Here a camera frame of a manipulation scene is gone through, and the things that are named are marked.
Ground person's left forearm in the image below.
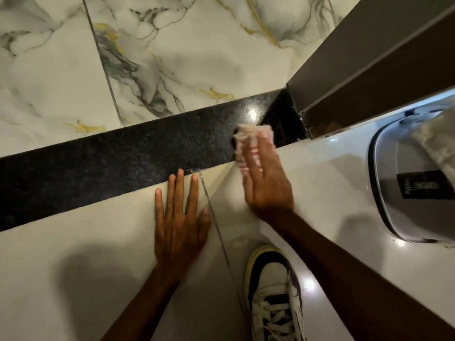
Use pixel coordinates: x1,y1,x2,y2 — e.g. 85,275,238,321
101,265,182,341

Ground person's right hand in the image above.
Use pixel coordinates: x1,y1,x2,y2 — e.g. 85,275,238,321
241,133,295,225

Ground white and black sneaker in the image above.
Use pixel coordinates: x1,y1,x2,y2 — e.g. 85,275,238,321
244,244,307,341

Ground person's left hand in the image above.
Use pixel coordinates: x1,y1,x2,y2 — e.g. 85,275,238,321
154,169,212,279

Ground person's right forearm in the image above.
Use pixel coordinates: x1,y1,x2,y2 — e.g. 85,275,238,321
269,212,455,341

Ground grey plastic bucket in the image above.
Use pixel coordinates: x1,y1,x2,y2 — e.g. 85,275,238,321
368,104,455,245

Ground brown wooden door frame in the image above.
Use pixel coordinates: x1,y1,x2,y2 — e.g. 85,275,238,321
287,0,455,139

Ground pale cloth on bucket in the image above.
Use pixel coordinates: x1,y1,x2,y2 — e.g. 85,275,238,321
412,106,455,190

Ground white red striped cleaning cloth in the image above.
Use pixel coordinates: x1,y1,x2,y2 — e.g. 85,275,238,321
232,124,274,174

